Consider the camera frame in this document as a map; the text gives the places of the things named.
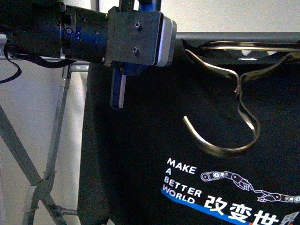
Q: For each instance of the black printed t-shirt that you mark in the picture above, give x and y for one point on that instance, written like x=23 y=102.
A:
x=141 y=165

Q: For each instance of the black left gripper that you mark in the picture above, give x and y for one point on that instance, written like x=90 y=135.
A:
x=137 y=37

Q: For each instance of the silver metal clothes hanger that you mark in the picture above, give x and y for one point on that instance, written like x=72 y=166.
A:
x=224 y=106

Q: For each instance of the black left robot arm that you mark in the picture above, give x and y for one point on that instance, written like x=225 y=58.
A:
x=52 y=34

